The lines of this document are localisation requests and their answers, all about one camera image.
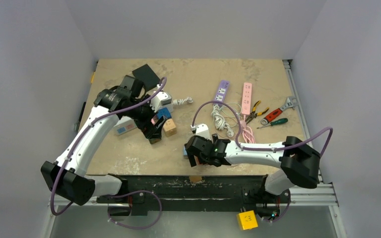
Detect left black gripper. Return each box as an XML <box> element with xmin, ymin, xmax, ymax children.
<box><xmin>124</xmin><ymin>94</ymin><xmax>166</xmax><ymax>138</ymax></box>

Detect navy blue cube charger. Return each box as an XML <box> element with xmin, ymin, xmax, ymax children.
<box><xmin>156</xmin><ymin>108</ymin><xmax>172</xmax><ymax>120</ymax></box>

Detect yellow handled pliers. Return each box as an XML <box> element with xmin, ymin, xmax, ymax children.
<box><xmin>245</xmin><ymin>100</ymin><xmax>269</xmax><ymax>124</ymax></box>

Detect black box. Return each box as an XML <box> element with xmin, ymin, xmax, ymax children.
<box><xmin>132</xmin><ymin>64</ymin><xmax>160</xmax><ymax>92</ymax></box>

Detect purple usb hub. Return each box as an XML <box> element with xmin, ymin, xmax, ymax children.
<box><xmin>214</xmin><ymin>80</ymin><xmax>230</xmax><ymax>102</ymax></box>

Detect pink power strip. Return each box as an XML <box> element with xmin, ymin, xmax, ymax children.
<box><xmin>241</xmin><ymin>82</ymin><xmax>252</xmax><ymax>116</ymax></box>

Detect yellow cube charger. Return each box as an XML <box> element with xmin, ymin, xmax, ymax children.
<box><xmin>237</xmin><ymin>208</ymin><xmax>259</xmax><ymax>231</ymax></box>

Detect green handled screwdriver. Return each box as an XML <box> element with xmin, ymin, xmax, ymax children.
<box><xmin>257</xmin><ymin>118</ymin><xmax>288</xmax><ymax>129</ymax></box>

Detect red handled adjustable wrench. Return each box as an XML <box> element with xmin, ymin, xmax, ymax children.
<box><xmin>260</xmin><ymin>96</ymin><xmax>299</xmax><ymax>125</ymax></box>

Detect red cube charger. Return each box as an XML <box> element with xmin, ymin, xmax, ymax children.
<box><xmin>192</xmin><ymin>156</ymin><xmax>200</xmax><ymax>166</ymax></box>

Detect white power strip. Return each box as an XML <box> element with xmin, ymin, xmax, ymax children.
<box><xmin>113</xmin><ymin>117</ymin><xmax>137</xmax><ymax>136</ymax></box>

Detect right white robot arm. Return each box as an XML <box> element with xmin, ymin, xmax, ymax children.
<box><xmin>184</xmin><ymin>135</ymin><xmax>321</xmax><ymax>202</ymax></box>

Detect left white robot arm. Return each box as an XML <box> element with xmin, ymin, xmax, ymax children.
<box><xmin>41</xmin><ymin>75</ymin><xmax>167</xmax><ymax>205</ymax></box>

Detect white power strip cord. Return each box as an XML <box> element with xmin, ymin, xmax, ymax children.
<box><xmin>172</xmin><ymin>96</ymin><xmax>194</xmax><ymax>107</ymax></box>

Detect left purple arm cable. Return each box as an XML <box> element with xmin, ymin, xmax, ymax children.
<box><xmin>50</xmin><ymin>77</ymin><xmax>168</xmax><ymax>230</ymax></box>

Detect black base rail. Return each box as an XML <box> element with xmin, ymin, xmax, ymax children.
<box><xmin>51</xmin><ymin>175</ymin><xmax>337</xmax><ymax>218</ymax></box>

